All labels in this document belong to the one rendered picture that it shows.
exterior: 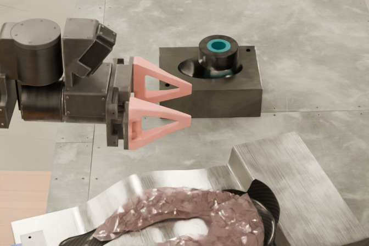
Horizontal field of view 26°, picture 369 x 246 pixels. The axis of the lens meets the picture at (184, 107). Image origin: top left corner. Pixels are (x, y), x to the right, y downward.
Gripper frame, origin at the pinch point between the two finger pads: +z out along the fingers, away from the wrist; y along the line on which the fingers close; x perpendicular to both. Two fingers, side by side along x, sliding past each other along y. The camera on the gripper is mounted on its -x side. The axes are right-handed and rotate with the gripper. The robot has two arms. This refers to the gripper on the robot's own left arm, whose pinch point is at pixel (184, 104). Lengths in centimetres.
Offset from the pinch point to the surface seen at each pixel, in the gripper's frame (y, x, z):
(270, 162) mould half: 20.6, 27.8, 14.7
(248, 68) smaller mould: 53, 32, 13
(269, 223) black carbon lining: 11.1, 32.1, 14.4
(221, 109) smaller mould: 46, 37, 7
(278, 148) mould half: 24.2, 27.8, 16.3
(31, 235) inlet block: 6.4, 31.9, -22.7
